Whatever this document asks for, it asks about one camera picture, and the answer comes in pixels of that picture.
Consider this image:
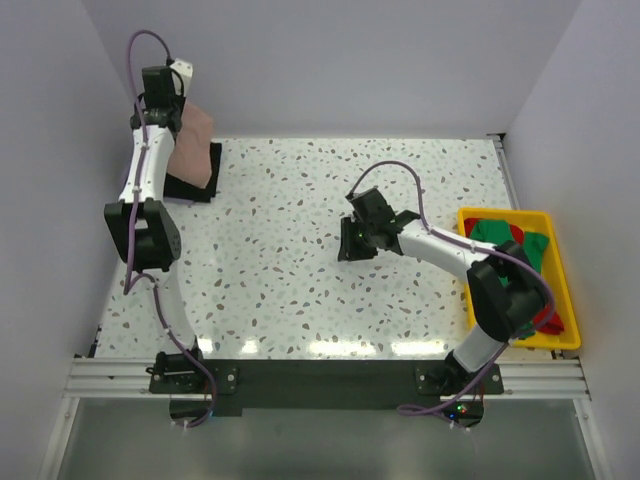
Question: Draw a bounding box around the pink printed t-shirt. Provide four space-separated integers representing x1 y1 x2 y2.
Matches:
167 101 214 189

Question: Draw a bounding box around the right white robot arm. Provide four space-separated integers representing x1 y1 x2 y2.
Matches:
338 188 554 393

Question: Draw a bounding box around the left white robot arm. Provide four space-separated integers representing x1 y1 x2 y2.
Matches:
104 59 198 356

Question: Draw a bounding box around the folded black t-shirt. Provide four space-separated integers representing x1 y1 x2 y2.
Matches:
164 142 224 204

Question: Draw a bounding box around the green t-shirt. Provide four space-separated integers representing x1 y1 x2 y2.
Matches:
464 217 549 341

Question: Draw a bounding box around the yellow plastic bin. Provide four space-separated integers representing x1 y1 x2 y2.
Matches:
458 207 582 350

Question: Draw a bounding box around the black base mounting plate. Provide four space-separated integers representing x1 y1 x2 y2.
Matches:
146 353 504 425

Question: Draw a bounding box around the red t-shirt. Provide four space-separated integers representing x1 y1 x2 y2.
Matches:
464 217 564 335

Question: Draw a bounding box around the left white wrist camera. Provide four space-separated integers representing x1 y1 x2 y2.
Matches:
169 58 194 96

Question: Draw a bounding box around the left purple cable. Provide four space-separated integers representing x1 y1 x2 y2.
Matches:
122 30 217 430

